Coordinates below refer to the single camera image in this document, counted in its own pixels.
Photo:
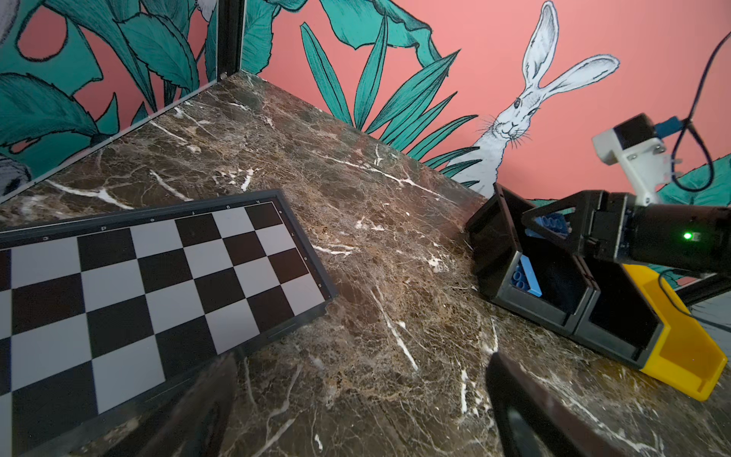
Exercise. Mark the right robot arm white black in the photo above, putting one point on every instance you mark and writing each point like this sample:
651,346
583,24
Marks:
693,238

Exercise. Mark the yellow storage bin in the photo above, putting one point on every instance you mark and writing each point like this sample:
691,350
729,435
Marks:
685,357

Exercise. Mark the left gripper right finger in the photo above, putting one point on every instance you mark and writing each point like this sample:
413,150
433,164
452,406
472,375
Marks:
529,418

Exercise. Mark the black bin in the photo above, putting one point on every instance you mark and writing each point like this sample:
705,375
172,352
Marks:
619,322
499,243

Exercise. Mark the checkerboard calibration board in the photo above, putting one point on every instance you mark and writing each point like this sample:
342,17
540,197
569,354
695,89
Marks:
99,311

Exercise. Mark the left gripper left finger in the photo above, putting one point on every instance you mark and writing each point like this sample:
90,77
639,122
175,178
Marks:
194,423

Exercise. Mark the blue lego brick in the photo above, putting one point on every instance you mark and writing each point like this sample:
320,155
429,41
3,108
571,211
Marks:
554,222
524,278

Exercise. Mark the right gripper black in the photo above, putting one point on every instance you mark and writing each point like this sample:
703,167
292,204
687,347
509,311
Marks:
593,223

